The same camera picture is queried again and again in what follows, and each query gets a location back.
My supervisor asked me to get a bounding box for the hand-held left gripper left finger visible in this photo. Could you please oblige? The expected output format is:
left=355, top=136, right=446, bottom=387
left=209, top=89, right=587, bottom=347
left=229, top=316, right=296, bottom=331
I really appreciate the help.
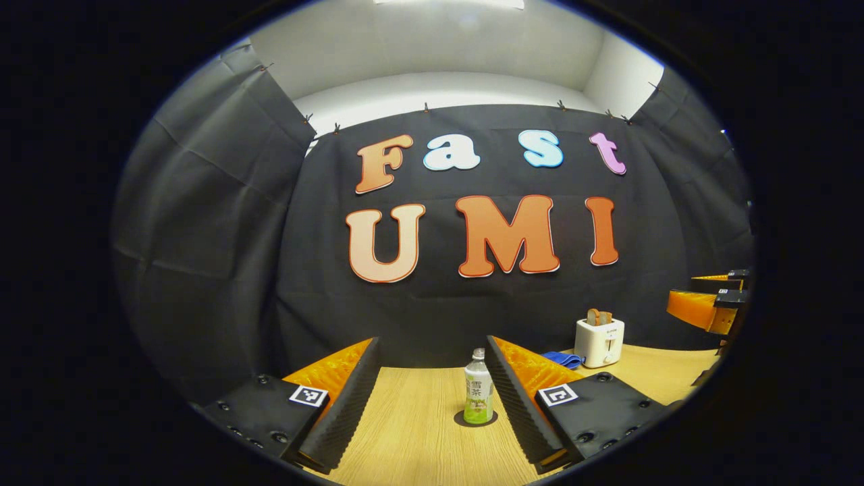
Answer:
left=194, top=336, right=384, bottom=475

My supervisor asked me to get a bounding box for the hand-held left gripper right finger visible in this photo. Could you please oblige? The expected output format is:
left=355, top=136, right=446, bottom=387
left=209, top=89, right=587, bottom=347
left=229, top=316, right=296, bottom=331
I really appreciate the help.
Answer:
left=485, top=335, right=669, bottom=475

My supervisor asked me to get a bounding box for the clear water bottle green label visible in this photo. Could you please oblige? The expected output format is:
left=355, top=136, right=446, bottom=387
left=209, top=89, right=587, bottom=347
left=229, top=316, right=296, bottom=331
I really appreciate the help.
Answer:
left=464, top=348, right=494, bottom=425

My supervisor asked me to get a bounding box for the dark round coaster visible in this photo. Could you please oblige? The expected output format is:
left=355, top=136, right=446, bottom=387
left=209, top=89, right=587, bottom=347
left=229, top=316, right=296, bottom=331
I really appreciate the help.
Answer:
left=454, top=407, right=499, bottom=428

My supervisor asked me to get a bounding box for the blue cloth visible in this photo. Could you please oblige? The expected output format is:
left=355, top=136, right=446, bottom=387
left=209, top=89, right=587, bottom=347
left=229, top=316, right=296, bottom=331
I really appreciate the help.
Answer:
left=542, top=350, right=585, bottom=371

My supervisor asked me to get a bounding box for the white toaster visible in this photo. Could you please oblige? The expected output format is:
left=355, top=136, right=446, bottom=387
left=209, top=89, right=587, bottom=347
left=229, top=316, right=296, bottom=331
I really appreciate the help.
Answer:
left=574, top=317, right=625, bottom=369

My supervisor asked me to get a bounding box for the black backdrop cloth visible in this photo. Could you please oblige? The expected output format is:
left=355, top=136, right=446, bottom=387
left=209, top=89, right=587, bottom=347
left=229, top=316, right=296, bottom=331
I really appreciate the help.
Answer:
left=111, top=37, right=755, bottom=406

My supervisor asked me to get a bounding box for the ceiling light panel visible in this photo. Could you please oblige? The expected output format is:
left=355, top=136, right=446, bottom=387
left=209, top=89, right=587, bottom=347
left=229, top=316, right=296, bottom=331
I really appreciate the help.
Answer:
left=373, top=0, right=526, bottom=10

